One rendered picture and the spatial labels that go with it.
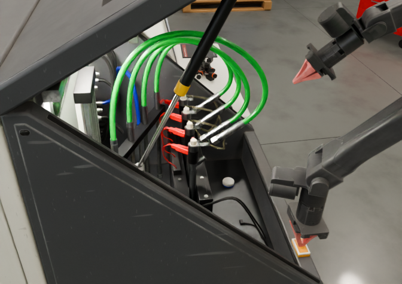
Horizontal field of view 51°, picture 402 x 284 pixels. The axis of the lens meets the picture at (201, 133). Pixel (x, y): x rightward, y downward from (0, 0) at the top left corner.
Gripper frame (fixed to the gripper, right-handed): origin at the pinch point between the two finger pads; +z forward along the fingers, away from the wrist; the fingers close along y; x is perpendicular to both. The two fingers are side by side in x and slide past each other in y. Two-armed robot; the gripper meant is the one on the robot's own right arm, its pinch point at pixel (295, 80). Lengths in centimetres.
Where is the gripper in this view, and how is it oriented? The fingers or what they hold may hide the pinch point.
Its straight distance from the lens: 118.9
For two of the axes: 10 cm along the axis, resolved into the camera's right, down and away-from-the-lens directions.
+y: -7.0, -6.3, -3.3
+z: -7.0, 5.4, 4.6
